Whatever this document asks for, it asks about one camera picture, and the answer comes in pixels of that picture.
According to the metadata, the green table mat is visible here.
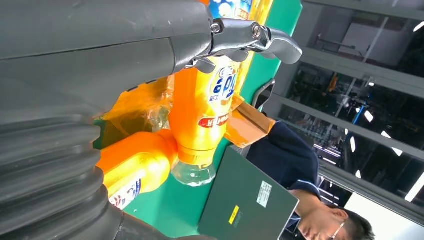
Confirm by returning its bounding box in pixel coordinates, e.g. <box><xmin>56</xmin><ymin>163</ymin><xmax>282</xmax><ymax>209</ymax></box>
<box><xmin>92</xmin><ymin>0</ymin><xmax>304</xmax><ymax>239</ymax></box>

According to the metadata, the brown cardboard piece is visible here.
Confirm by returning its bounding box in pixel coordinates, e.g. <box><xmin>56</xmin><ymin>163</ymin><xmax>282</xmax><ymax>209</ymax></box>
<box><xmin>224</xmin><ymin>94</ymin><xmax>277</xmax><ymax>149</ymax></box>

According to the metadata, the orange Tide detergent bottle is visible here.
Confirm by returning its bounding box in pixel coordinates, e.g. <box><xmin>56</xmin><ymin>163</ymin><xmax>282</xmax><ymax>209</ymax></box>
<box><xmin>96</xmin><ymin>129</ymin><xmax>180</xmax><ymax>210</ymax></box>
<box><xmin>168</xmin><ymin>0</ymin><xmax>256</xmax><ymax>187</ymax></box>

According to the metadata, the dark green laptop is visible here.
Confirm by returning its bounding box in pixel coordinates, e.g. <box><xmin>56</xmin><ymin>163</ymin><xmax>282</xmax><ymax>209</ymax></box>
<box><xmin>197</xmin><ymin>145</ymin><xmax>300</xmax><ymax>240</ymax></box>

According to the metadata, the person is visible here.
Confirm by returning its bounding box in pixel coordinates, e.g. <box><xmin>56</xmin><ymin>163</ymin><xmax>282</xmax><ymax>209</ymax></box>
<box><xmin>246</xmin><ymin>120</ymin><xmax>377</xmax><ymax>240</ymax></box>

